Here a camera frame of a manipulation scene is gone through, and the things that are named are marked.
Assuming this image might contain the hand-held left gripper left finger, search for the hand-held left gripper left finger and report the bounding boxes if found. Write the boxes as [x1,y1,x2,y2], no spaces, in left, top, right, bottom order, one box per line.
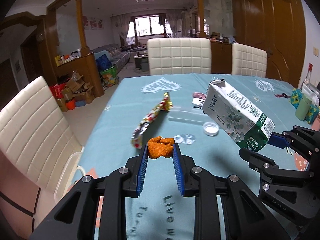
[30,144,149,240]

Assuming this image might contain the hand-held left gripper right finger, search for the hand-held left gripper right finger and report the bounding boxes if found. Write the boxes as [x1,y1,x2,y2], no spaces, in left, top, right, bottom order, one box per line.
[172,142,290,240]

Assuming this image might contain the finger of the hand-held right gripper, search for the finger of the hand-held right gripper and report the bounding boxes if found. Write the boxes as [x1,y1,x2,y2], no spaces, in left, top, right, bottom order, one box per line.
[239,148,315,181]
[269,126,320,156]

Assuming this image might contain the white green milk carton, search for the white green milk carton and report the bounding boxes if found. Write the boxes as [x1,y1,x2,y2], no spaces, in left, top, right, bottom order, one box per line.
[201,79,275,152]

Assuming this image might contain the small foil wrapper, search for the small foil wrapper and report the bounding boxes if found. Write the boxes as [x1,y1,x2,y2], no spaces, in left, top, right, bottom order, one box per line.
[173,134,197,146]

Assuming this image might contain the green thermos bottle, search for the green thermos bottle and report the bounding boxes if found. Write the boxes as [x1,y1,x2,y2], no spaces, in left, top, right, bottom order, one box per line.
[295,92,314,121]

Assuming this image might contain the light blue printed tablecloth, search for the light blue printed tablecloth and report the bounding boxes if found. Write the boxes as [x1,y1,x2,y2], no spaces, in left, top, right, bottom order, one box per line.
[74,73,320,240]

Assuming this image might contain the white bottle cap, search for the white bottle cap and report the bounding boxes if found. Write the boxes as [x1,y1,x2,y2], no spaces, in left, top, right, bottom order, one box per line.
[203,122,220,137]

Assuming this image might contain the long colourful snack wrapper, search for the long colourful snack wrapper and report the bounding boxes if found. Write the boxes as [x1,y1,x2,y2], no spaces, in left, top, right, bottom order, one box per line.
[131,92,173,151]

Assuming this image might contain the clear plastic tray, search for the clear plastic tray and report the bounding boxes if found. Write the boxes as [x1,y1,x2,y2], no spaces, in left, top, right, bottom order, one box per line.
[168,106,208,128]

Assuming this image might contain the glass bottle with red cap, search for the glass bottle with red cap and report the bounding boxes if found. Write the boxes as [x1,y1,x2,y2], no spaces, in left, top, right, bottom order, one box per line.
[303,63,313,86]

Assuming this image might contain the narrow white quilted chair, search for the narrow white quilted chair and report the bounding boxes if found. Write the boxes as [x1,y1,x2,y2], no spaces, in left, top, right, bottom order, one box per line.
[231,42,268,78]

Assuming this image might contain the colourful woven bag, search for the colourful woven bag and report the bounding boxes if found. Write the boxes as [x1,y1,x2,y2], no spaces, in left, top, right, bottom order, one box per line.
[100,65,119,88]

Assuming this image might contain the pile of cardboard boxes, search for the pile of cardboard boxes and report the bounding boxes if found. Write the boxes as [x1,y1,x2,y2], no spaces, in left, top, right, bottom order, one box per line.
[49,71,96,112]

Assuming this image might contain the brown wooden door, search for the brown wooden door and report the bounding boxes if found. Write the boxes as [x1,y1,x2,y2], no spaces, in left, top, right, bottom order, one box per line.
[239,0,307,88]

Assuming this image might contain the dark coffee table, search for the dark coffee table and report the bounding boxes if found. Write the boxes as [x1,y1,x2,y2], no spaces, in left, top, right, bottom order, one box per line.
[133,51,148,68]

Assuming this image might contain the blue cushion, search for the blue cushion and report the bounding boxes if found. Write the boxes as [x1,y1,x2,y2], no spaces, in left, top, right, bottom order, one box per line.
[95,54,112,72]

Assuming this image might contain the wide white quilted chair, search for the wide white quilted chair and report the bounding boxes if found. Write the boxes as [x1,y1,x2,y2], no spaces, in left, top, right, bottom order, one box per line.
[147,38,212,76]

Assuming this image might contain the cream quilted chair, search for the cream quilted chair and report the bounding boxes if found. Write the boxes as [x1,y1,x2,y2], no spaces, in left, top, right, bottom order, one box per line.
[0,76,83,188]

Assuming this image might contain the grey sofa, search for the grey sofa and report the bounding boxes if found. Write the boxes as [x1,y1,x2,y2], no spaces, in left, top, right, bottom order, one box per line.
[89,43,132,71]

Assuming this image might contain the assorted small bottles and boxes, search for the assorted small bottles and boxes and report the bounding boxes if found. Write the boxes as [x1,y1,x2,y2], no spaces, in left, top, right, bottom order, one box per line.
[54,51,82,67]

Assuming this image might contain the white standing air conditioner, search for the white standing air conditioner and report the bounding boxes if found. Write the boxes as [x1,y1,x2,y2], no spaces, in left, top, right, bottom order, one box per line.
[175,18,183,38]

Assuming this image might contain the barred window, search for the barred window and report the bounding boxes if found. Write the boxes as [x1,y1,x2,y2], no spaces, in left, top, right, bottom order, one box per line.
[127,15,173,38]

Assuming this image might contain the wooden pillar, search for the wooden pillar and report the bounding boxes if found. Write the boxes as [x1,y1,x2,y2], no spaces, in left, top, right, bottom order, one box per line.
[193,0,210,38]
[73,0,90,53]

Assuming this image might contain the pink wall stickers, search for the pink wall stickers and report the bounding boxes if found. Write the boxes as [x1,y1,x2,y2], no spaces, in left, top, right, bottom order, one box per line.
[82,16,103,30]

